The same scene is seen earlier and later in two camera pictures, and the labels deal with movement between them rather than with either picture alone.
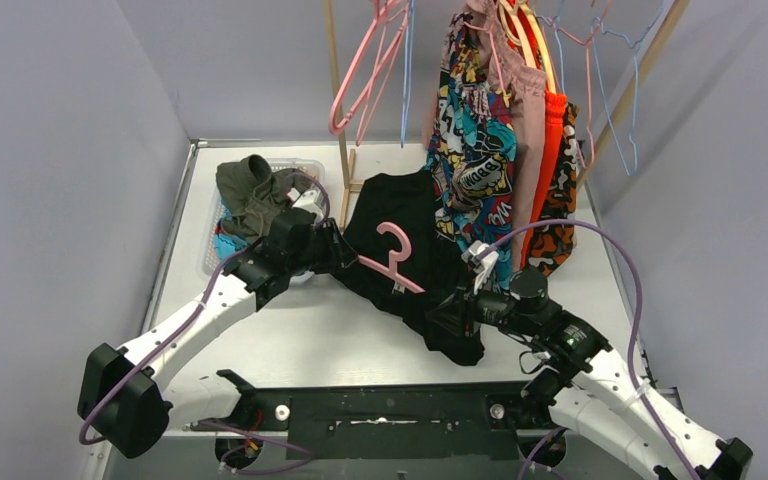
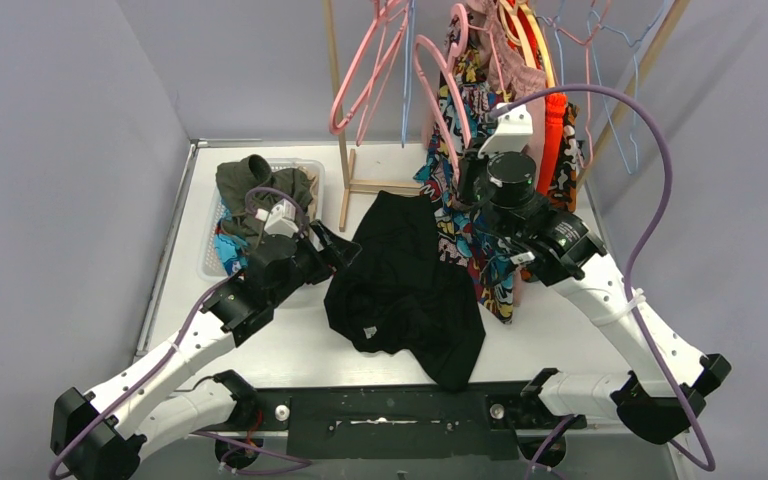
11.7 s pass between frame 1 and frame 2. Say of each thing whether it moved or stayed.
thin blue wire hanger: stayed
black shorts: moved
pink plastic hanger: stayed
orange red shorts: stayed
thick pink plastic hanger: moved
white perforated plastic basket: stayed
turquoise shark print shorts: stayed
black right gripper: moved
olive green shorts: stayed
